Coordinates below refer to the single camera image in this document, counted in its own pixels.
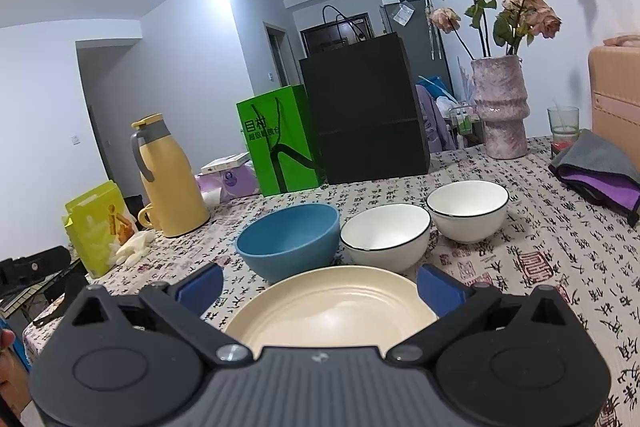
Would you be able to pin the lavender cloth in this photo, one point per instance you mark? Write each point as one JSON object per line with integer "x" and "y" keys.
{"x": 432, "y": 117}

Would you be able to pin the person's left hand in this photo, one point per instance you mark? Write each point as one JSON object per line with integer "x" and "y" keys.
{"x": 5, "y": 339}

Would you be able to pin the white bowl black rim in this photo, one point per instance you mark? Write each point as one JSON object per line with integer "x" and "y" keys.
{"x": 385, "y": 232}
{"x": 470, "y": 207}

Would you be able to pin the yellow-green snack box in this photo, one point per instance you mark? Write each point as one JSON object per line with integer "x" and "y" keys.
{"x": 95, "y": 227}

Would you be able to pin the clear drinking glass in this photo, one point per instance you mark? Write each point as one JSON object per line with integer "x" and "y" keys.
{"x": 562, "y": 122}

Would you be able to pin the black paper bag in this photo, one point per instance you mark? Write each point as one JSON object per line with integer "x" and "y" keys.
{"x": 365, "y": 117}

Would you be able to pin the cream round plate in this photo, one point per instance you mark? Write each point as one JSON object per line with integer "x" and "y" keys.
{"x": 325, "y": 307}

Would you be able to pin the calligraphy printed tablecloth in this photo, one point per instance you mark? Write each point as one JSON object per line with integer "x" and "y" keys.
{"x": 525, "y": 267}

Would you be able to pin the dark entrance door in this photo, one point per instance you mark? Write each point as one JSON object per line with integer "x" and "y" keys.
{"x": 320, "y": 37}

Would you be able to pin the purple tissue pack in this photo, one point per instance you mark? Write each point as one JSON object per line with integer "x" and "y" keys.
{"x": 235, "y": 184}

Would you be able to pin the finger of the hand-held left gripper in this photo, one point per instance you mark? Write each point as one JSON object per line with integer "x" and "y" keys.
{"x": 35, "y": 267}

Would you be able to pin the pink speckled ceramic vase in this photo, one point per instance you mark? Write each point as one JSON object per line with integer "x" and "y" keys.
{"x": 500, "y": 107}

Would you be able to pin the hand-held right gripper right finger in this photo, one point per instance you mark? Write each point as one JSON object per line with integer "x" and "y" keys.
{"x": 440, "y": 292}

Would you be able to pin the green paper bag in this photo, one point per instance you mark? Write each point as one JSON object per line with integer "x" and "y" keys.
{"x": 280, "y": 142}

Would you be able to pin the white flat box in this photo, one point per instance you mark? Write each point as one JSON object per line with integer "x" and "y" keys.
{"x": 225, "y": 162}

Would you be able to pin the grey purple cloth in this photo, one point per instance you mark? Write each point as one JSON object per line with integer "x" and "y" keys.
{"x": 600, "y": 167}

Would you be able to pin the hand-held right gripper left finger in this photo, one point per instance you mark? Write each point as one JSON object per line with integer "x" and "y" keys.
{"x": 200, "y": 287}

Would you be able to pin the grey refrigerator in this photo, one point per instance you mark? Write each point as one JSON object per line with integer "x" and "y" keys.
{"x": 415, "y": 37}

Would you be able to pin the pink hard case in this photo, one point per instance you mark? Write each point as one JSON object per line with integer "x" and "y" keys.
{"x": 617, "y": 92}

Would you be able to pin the white rubber gloves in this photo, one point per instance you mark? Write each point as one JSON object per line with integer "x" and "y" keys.
{"x": 132, "y": 249}

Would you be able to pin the blue bowl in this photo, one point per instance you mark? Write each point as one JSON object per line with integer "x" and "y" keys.
{"x": 285, "y": 237}

